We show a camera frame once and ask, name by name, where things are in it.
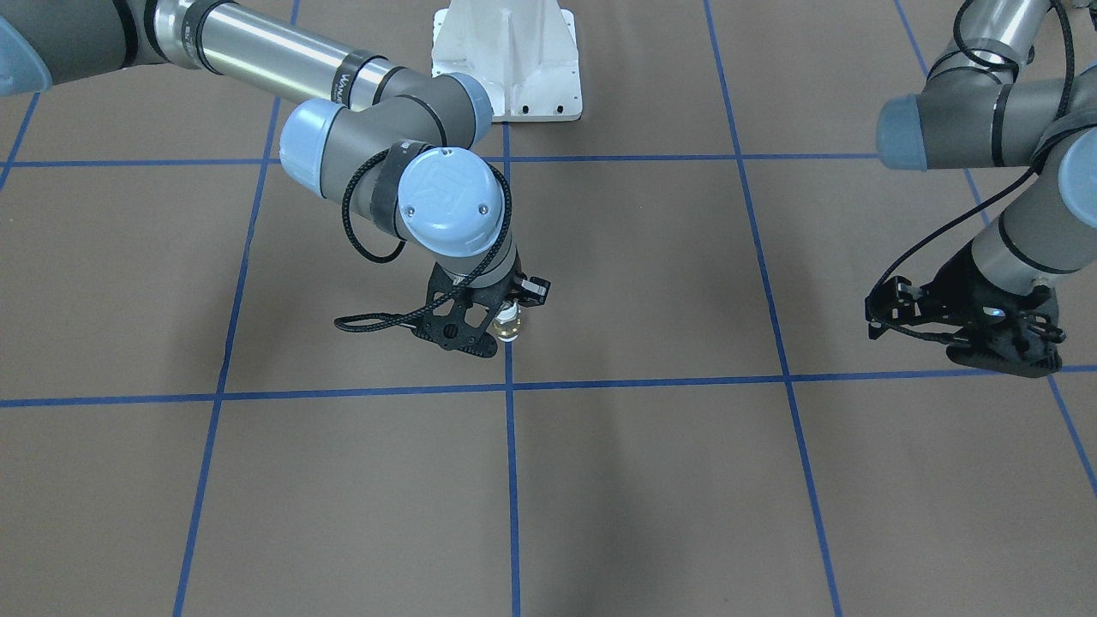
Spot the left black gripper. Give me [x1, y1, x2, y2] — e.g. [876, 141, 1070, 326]
[921, 243, 1051, 330]

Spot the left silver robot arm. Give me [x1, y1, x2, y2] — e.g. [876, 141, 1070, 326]
[866, 1, 1094, 330]

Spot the white PPR brass valve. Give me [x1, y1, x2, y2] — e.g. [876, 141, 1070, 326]
[490, 301, 522, 343]

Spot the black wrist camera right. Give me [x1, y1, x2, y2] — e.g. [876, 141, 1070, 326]
[411, 263, 499, 358]

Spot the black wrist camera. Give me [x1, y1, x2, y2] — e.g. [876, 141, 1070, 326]
[411, 263, 499, 358]
[866, 277, 1066, 379]

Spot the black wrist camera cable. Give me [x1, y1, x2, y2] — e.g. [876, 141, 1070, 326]
[333, 146, 513, 335]

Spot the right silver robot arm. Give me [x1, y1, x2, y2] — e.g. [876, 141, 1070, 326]
[3, 1, 551, 332]

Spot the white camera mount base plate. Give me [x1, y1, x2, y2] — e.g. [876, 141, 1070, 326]
[431, 1, 584, 123]

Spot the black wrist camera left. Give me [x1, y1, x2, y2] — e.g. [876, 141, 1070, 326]
[866, 277, 1066, 379]

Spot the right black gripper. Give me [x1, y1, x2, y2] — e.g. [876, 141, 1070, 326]
[463, 261, 551, 319]

